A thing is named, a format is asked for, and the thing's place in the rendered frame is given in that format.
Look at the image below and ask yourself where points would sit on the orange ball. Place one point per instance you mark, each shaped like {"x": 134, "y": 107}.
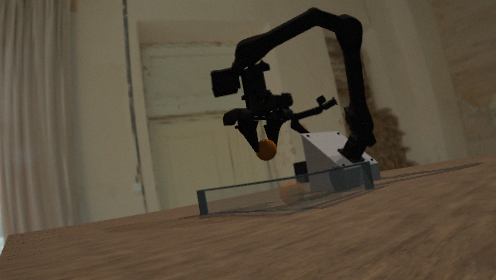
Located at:
{"x": 267, "y": 150}

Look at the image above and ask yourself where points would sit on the low clear glass walls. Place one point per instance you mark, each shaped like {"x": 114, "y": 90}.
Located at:
{"x": 287, "y": 196}

